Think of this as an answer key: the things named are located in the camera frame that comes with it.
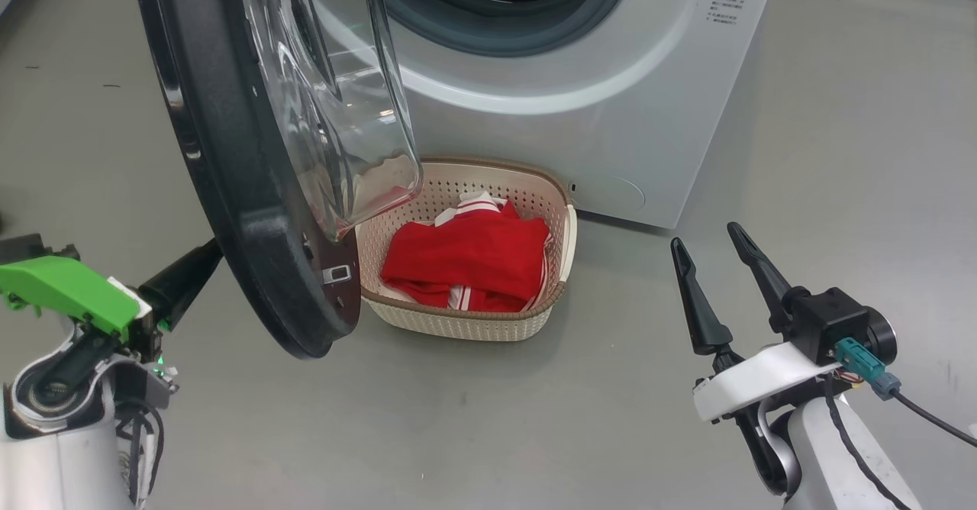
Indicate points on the cream perforated laundry basket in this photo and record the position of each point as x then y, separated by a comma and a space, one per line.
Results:
458, 327

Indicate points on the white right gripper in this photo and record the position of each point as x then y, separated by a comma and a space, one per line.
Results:
752, 376

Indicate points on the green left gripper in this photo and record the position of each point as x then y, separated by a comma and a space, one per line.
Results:
61, 285

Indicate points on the red garment white side stripes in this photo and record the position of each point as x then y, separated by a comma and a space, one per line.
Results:
488, 301

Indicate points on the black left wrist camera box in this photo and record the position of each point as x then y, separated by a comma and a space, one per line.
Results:
30, 246

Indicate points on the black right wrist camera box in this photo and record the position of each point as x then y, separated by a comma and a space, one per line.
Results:
828, 323

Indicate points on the red shirt white collar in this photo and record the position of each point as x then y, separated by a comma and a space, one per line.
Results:
473, 254

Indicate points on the white front-load washing machine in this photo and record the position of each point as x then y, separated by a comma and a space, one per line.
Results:
572, 128

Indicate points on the dark washer door glass bowl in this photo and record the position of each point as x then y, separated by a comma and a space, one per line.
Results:
244, 227

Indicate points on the small printed text sticker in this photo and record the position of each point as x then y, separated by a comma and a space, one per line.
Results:
725, 2

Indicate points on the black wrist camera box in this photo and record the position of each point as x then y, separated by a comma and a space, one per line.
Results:
828, 323
30, 246

